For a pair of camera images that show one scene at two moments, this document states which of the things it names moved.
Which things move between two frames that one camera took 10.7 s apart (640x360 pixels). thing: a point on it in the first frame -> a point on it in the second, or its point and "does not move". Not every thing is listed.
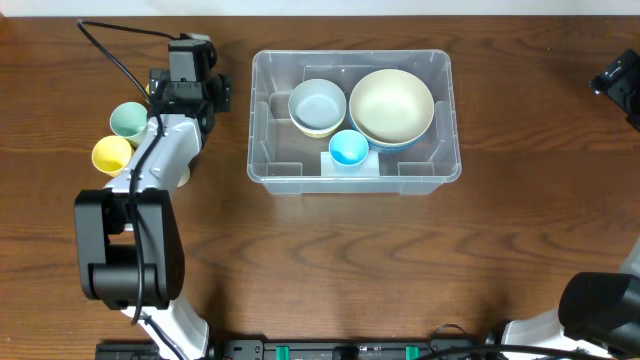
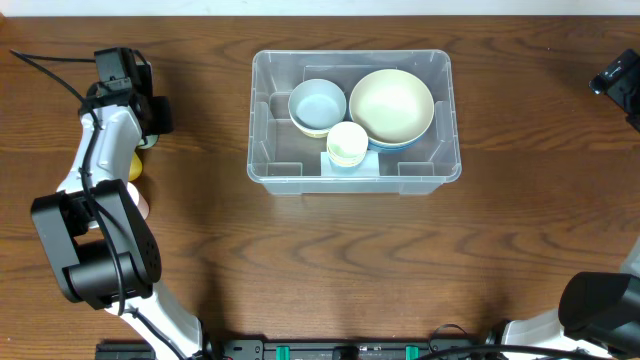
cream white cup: x=184 y=179 -> x=347 y=142
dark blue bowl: x=408 y=145 does not move
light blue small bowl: x=317 y=104 does not move
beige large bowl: x=391 y=106 does not move
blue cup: x=348 y=147 -> x=343 y=169
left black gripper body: x=219 y=97 -> x=162 y=111
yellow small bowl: x=317 y=135 does not move
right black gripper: x=628 y=94 does not move
